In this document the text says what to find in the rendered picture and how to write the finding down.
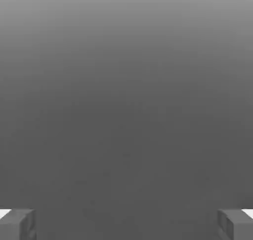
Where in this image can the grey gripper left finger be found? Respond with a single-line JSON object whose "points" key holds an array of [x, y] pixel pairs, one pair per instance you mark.
{"points": [[15, 226]]}

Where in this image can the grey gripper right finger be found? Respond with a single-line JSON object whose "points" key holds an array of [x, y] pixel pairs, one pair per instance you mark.
{"points": [[237, 226]]}

